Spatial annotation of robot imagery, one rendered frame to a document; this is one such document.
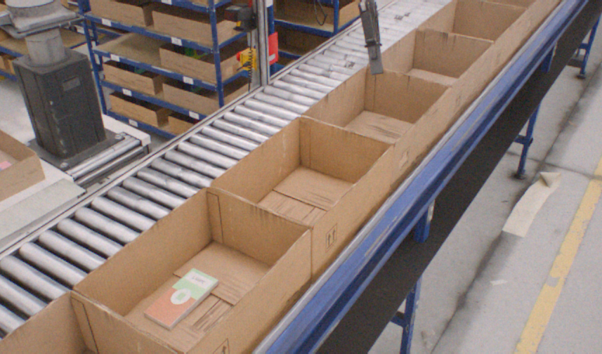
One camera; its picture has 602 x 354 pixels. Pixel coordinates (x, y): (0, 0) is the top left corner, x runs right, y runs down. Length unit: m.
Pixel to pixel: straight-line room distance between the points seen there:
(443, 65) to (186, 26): 1.33
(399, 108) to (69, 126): 1.09
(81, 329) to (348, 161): 0.81
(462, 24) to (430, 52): 0.40
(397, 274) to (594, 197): 1.81
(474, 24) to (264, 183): 1.36
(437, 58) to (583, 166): 1.57
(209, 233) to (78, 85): 0.83
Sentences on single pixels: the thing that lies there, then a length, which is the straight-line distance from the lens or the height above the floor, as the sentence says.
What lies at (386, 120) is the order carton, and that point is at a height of 0.89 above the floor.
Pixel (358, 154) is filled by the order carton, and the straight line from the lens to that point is 1.60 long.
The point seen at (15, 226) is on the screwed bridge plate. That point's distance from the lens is 1.93.
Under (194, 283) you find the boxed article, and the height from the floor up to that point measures 0.90.
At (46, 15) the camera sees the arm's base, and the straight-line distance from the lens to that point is 2.01.
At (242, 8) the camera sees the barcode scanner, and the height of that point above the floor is 1.09.
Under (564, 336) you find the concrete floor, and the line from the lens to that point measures 2.62.
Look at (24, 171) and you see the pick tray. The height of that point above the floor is 0.81.
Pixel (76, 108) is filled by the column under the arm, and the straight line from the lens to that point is 2.12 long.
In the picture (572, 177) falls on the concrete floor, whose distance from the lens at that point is 3.52.
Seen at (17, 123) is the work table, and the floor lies 0.75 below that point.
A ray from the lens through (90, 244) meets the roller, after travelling 1.80.
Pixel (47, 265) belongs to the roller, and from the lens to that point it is 1.77.
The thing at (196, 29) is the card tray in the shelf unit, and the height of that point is 0.80.
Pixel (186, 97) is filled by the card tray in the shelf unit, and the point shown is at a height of 0.40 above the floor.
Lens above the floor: 1.85
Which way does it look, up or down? 36 degrees down
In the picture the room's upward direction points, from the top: 1 degrees counter-clockwise
